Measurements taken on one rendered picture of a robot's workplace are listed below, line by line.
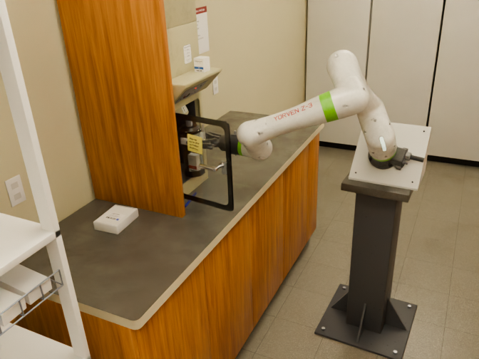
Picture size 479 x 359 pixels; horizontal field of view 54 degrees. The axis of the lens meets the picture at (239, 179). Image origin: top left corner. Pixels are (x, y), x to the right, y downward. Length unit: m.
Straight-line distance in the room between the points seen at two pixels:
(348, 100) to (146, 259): 0.97
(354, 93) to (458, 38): 2.96
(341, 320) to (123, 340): 1.57
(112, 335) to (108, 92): 0.96
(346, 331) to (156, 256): 1.39
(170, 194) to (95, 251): 0.39
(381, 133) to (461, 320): 1.38
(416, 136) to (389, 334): 1.13
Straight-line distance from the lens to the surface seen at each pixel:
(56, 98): 2.17
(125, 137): 2.09
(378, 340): 2.87
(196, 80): 2.00
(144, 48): 1.89
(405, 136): 2.47
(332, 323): 2.92
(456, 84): 4.82
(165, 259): 1.84
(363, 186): 2.35
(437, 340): 2.98
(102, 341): 1.79
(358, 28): 4.84
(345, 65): 1.93
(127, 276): 1.80
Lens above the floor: 1.99
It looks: 26 degrees down
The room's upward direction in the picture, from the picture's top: 3 degrees counter-clockwise
